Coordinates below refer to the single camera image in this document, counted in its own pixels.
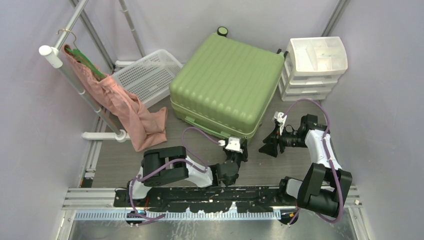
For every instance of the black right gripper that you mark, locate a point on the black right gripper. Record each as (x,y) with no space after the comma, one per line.
(272,141)

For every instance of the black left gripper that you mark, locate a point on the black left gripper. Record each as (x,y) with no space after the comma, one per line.
(244,148)

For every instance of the green ribbed hard-shell suitcase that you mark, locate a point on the green ribbed hard-shell suitcase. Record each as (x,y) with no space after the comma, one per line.
(226,86)

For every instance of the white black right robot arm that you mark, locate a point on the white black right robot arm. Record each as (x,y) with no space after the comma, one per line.
(325,187)

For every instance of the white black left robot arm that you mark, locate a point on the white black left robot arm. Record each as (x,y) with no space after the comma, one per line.
(167,165)

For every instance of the white plastic drawer organizer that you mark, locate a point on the white plastic drawer organizer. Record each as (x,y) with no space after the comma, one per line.
(312,68)

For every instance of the pink cloth garment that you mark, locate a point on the pink cloth garment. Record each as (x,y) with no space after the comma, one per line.
(145,128)

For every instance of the white perforated plastic basket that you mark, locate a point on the white perforated plastic basket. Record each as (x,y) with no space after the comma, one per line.
(149,77)

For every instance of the green clothes hanger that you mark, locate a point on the green clothes hanger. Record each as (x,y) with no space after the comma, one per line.
(81,58)

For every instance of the white and silver clothes rack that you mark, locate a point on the white and silver clothes rack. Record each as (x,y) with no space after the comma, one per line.
(51,54)

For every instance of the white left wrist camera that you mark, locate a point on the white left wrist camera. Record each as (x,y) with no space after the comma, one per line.
(232,144)

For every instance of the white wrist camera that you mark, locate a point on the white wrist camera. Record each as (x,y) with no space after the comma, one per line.
(232,144)
(279,120)

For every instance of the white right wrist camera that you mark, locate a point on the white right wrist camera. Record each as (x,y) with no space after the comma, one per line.
(279,120)

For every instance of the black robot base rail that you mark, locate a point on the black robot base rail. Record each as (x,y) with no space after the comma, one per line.
(216,202)

